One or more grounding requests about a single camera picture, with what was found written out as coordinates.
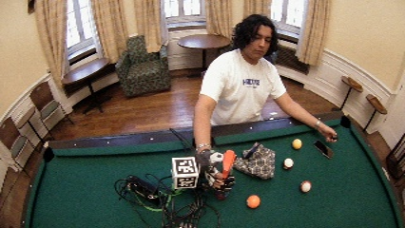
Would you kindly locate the small black object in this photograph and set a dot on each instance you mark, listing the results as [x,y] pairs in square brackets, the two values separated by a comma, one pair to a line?
[335,138]

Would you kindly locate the black smartphone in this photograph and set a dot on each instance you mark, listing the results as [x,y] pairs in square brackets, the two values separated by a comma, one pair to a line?
[323,149]

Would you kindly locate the silver wristwatch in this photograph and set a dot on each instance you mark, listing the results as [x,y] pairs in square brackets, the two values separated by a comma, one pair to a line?
[318,124]

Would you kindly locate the white marker cube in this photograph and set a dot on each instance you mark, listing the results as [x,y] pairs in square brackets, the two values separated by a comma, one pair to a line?
[184,172]

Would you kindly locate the yellow billiard ball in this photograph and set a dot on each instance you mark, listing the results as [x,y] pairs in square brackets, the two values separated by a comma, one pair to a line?
[298,144]

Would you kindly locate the orange billiard ball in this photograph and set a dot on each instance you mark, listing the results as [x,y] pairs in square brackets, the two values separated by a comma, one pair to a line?
[254,201]

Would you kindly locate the black white patterned pouch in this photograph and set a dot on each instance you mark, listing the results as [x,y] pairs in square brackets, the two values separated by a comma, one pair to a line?
[258,163]

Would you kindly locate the white red striped billiard ball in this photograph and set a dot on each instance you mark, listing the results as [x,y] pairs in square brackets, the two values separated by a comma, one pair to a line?
[306,186]
[288,163]

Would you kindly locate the small wooden stand table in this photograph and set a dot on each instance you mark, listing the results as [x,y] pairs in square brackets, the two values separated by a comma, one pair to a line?
[352,84]
[376,104]

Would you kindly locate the black metal rack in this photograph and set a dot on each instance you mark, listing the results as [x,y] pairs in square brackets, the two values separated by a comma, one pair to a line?
[397,158]

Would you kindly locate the black electronics box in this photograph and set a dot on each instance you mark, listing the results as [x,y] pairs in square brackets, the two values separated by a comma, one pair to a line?
[143,187]

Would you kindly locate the dark radiator cover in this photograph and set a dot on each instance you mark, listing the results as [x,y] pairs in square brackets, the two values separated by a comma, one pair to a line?
[294,60]

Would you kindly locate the person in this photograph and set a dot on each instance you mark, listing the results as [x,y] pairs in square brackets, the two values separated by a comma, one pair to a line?
[240,91]

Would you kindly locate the white t-shirt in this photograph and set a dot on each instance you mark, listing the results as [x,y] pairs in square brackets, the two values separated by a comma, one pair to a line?
[240,88]

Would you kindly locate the beige curtain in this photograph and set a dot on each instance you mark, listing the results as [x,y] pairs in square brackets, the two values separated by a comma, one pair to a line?
[255,7]
[51,34]
[148,25]
[111,28]
[219,17]
[315,31]

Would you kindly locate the window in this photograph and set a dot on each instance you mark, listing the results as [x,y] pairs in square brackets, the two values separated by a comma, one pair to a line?
[80,27]
[184,11]
[290,15]

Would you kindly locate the green patterned armchair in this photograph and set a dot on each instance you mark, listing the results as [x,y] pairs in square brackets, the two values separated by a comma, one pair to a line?
[143,69]

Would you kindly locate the round wooden table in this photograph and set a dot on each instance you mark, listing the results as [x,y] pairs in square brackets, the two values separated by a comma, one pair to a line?
[204,41]

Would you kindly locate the wooden side table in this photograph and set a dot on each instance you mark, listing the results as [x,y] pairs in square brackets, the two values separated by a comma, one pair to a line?
[87,72]

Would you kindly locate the wooden chair with metal legs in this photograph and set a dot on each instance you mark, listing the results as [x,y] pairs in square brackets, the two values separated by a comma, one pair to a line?
[47,104]
[15,141]

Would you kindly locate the dark wooden pool table rail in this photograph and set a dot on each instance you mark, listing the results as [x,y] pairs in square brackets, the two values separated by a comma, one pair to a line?
[127,139]

